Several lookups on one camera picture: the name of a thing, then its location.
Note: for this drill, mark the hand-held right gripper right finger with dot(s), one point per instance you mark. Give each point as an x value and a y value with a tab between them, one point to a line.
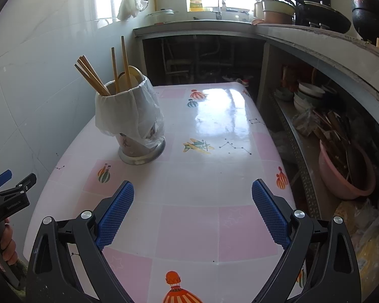
268	214

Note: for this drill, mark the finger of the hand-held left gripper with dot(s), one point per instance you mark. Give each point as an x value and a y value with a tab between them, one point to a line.
27	181
3	177

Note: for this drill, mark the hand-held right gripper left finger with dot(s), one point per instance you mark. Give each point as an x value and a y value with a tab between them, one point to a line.
117	214

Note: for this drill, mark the metal utensil holder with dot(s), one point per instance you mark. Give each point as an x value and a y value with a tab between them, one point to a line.
135	154

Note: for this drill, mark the bundle of dark utensils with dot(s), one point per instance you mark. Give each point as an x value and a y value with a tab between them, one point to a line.
338	139

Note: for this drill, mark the person's left hand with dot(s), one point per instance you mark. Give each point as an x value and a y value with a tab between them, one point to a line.
8	243

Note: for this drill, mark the pink plastic basin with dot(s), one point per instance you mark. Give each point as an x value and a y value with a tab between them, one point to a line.
338	180

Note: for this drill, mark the clear plastic bag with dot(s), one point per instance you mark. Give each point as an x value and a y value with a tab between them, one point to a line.
303	120

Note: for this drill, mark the bag of yellow grains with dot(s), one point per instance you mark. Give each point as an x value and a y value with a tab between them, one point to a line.
369	246

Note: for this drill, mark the small patterned bowl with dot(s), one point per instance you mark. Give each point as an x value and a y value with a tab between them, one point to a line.
284	94

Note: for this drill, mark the stack of white bowls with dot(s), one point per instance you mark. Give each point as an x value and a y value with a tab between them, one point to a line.
309	93

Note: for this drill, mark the red and white shoe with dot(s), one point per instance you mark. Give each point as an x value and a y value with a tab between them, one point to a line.
240	81

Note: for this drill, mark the red plastic packet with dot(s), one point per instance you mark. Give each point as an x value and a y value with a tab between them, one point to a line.
289	77

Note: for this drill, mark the cream spoon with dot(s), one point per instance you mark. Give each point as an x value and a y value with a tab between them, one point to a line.
134	76

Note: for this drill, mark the under-counter drain pipes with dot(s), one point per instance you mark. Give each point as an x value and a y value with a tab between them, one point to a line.
195	60

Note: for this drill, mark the concrete kitchen counter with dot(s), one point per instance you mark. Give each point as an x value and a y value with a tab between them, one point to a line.
303	36

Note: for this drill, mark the pink dish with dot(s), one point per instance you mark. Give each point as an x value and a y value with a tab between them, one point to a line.
257	21

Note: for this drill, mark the hanging white plastic bag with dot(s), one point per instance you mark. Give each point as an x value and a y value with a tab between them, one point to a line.
128	6

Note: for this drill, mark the enamel pot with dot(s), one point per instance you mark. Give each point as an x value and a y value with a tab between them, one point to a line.
278	12

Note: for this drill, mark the cream enamel mug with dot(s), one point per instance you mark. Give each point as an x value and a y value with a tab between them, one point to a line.
258	10

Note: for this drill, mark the black wok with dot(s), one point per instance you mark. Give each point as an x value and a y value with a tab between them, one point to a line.
328	17

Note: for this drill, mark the glass pot lid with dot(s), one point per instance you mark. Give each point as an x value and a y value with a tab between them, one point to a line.
161	12

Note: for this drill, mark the metal faucet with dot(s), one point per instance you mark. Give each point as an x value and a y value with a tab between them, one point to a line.
220	8

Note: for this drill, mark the yellow bottle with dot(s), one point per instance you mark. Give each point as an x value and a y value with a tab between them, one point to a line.
196	3

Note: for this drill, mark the black cooking pot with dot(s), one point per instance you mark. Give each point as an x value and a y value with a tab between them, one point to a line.
366	9

